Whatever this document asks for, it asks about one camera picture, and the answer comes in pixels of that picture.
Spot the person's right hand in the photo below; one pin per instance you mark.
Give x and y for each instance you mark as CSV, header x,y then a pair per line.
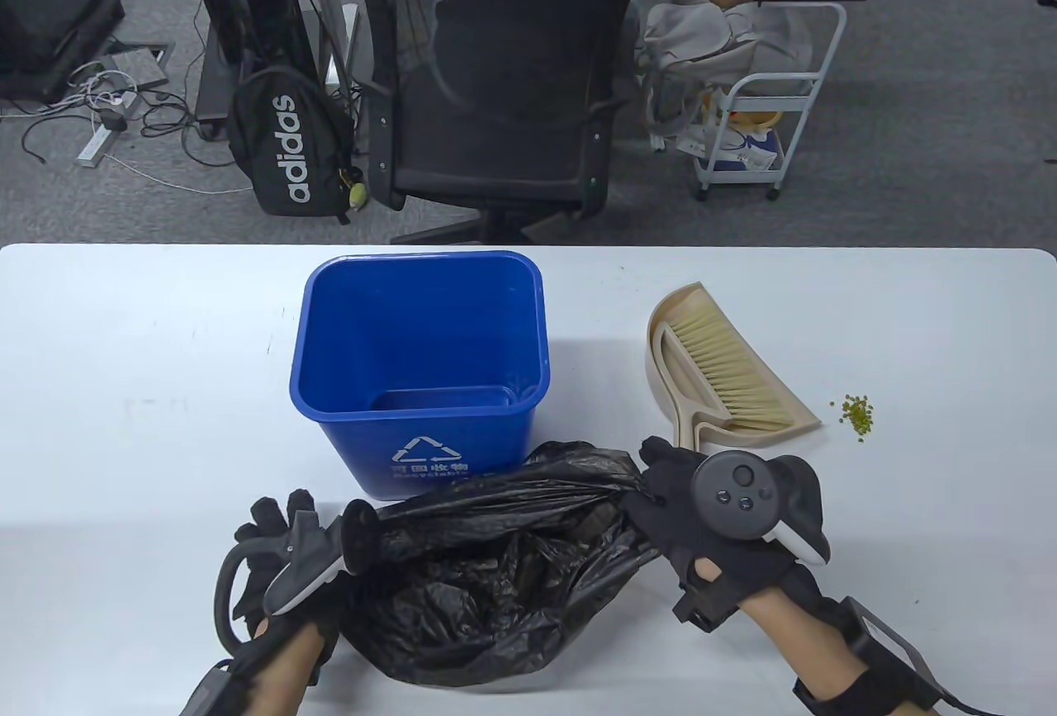
x,y
669,526

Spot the person's left hand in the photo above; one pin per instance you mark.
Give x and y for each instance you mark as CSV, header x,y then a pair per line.
x,y
248,576

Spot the black mesh office chair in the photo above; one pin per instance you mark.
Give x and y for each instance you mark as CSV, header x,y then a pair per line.
x,y
495,88

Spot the white table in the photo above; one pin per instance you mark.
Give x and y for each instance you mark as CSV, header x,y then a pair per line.
x,y
124,419

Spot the blue and white box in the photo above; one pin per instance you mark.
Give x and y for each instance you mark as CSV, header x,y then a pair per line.
x,y
747,154

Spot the yellow bowl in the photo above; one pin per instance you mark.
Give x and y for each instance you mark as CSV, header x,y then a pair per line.
x,y
756,120

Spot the light grey backpack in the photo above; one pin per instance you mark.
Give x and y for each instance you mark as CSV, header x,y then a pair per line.
x,y
702,30

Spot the black backpack with white print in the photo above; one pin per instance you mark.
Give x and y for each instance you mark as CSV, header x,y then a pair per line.
x,y
289,146

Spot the blue food waste bin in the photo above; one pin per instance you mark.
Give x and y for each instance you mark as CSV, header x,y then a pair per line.
x,y
355,320

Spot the black plastic bin bag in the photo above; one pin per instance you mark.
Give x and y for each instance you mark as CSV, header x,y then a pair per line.
x,y
495,584

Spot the black wrist sensor box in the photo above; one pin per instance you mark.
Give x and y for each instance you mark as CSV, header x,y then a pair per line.
x,y
210,691
888,650

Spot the black computer tower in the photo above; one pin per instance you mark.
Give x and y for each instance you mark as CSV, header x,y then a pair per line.
x,y
248,6

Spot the grey floor socket box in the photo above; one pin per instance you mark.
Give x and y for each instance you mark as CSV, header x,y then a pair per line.
x,y
140,64

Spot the black monitor stand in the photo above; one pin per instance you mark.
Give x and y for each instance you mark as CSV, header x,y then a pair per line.
x,y
41,6

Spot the person's left forearm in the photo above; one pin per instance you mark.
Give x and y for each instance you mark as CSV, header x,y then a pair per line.
x,y
285,675

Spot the person's right forearm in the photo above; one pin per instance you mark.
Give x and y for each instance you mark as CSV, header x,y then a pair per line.
x,y
793,633

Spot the white rolling cart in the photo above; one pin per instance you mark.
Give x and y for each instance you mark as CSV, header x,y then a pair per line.
x,y
776,84

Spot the white power strip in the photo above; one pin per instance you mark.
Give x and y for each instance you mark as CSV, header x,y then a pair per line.
x,y
95,146

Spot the pile of green mung beans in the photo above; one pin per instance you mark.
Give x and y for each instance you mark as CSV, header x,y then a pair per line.
x,y
857,417

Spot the beige plastic dustpan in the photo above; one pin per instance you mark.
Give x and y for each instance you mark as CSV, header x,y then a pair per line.
x,y
793,419

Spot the grey metal desk leg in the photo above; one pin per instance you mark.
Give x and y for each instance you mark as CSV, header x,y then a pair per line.
x,y
330,6

